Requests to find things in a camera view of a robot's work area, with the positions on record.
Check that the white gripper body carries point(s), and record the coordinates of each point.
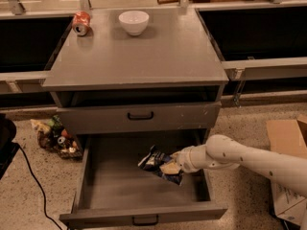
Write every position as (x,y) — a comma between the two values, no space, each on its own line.
(184,161)

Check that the white bowl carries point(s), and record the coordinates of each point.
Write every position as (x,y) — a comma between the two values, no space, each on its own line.
(134,22)

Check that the pile of snack bags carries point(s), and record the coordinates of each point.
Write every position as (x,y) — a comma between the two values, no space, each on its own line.
(53,136)

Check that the blue chip bag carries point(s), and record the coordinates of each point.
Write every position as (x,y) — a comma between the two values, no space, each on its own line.
(154,160)

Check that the black device at left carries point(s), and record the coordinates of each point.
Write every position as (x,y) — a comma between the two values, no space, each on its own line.
(8,148)

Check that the cardboard box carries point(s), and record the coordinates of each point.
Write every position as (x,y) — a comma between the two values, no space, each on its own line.
(288,137)

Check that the closed grey upper drawer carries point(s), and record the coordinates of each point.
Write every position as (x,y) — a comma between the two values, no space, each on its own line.
(135,118)

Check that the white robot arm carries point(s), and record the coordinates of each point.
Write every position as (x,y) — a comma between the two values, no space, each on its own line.
(222,152)

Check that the grey drawer cabinet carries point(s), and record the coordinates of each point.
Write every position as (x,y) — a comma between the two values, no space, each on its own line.
(171,62)

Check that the open grey lower drawer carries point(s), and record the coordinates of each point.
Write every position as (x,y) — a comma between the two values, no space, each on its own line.
(113,191)

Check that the orange soda can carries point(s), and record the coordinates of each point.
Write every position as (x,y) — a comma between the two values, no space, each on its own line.
(81,23)

